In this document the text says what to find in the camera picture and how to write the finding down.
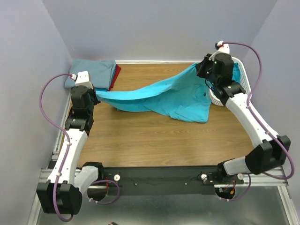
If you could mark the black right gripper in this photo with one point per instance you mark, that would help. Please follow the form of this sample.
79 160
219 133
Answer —
202 69

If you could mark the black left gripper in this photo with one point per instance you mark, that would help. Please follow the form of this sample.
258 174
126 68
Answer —
95 98

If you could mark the bright cyan t-shirt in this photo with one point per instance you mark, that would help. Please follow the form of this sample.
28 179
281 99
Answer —
183 97

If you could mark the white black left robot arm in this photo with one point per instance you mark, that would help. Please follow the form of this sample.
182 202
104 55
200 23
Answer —
64 188

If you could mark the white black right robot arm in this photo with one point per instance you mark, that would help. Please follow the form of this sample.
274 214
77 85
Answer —
269 147

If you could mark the folded blue t-shirt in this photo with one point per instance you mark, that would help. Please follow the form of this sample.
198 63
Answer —
100 89

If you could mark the teal t-shirt in basket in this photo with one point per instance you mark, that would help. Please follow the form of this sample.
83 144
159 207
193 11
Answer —
236 73

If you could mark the white perforated laundry basket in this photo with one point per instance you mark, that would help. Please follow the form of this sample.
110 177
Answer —
235 87

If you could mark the folded grey-blue t-shirt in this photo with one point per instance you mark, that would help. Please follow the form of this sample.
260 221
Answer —
101 71

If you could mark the folded red t-shirt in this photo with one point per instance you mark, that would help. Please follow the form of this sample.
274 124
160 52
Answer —
115 76

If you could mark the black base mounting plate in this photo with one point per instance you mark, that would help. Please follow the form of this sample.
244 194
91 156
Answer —
170 180

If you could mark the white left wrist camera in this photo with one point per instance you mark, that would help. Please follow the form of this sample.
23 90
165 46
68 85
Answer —
83 79

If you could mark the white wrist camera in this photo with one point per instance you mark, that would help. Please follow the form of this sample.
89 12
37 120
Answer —
221 47
83 79

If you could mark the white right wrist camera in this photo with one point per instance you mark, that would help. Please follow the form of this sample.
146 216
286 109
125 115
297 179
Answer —
221 47

